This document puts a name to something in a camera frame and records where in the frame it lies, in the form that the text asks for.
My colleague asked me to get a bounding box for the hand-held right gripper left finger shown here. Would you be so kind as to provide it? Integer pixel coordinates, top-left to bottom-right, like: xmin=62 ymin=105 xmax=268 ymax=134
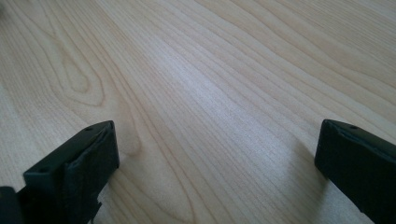
xmin=17 ymin=119 xmax=120 ymax=224

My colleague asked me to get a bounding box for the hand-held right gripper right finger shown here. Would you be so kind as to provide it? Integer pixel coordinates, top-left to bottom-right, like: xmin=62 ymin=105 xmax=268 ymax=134
xmin=314 ymin=119 xmax=396 ymax=224

